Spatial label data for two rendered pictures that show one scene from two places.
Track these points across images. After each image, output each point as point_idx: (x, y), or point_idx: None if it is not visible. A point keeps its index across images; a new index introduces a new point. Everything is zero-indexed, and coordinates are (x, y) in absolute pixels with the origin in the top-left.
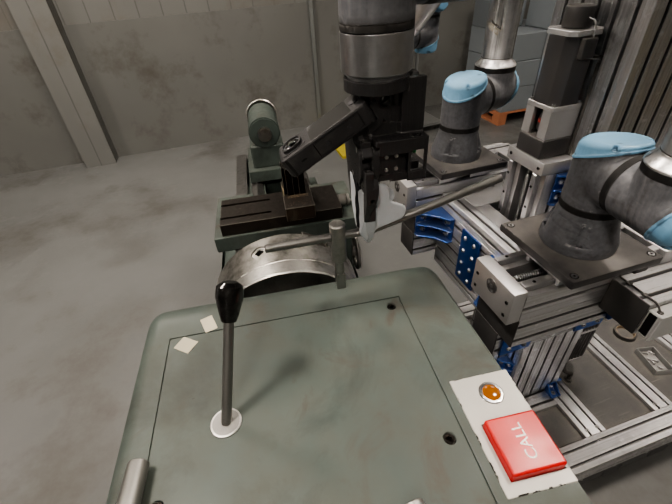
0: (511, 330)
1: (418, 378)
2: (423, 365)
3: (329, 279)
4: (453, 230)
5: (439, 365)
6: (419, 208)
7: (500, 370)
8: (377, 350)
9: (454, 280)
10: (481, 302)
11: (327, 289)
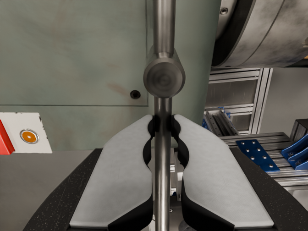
0: (177, 151)
1: (40, 90)
2: (55, 99)
3: (237, 33)
4: (288, 162)
5: (55, 112)
6: (158, 220)
7: (51, 150)
8: (74, 62)
9: (253, 135)
10: None
11: (186, 24)
